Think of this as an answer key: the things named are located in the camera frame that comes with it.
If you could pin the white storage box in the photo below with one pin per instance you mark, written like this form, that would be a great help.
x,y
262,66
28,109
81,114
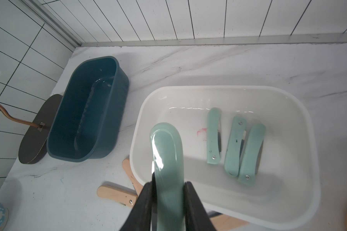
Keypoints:
x,y
286,192

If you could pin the black oval rack base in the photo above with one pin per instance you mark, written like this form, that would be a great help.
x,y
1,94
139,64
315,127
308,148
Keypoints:
x,y
33,145

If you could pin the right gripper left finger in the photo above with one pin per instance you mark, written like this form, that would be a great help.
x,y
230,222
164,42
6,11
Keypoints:
x,y
139,218

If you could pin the dark teal storage box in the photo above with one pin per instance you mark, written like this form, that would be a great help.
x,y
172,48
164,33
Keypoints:
x,y
88,120

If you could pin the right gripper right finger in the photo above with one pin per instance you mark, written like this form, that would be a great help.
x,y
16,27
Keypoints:
x,y
196,217

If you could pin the pink knife upper left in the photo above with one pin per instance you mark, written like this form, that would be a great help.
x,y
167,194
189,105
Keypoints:
x,y
127,168

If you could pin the mint knife vertical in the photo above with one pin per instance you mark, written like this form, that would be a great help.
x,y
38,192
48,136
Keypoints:
x,y
168,159

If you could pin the mint knife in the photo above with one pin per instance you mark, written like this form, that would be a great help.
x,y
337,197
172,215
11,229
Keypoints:
x,y
213,143
235,146
253,144

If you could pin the pink knife lower left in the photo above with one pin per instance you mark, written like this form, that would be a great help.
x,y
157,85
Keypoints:
x,y
118,195

